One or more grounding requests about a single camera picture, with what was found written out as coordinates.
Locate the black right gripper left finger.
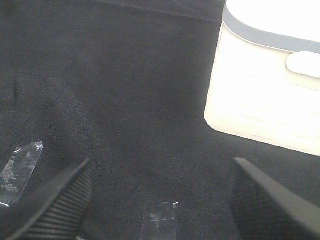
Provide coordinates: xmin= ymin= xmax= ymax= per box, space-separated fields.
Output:
xmin=0 ymin=159 xmax=92 ymax=240

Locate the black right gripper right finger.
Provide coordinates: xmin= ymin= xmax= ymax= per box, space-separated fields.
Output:
xmin=228 ymin=157 xmax=320 ymax=240

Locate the clear tape strip left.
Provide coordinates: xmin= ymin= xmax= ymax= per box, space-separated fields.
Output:
xmin=0 ymin=141 xmax=43 ymax=208

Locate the clear tape strip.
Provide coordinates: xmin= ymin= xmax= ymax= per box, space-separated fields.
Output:
xmin=140 ymin=200 xmax=179 ymax=240
xmin=0 ymin=141 xmax=43 ymax=208

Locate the clear tape strip centre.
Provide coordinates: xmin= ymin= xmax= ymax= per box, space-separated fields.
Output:
xmin=140 ymin=200 xmax=179 ymax=240

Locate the white plastic basket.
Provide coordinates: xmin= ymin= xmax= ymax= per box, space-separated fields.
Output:
xmin=204 ymin=0 xmax=320 ymax=156

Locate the black table cloth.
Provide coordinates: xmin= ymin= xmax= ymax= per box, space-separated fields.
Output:
xmin=0 ymin=0 xmax=320 ymax=240

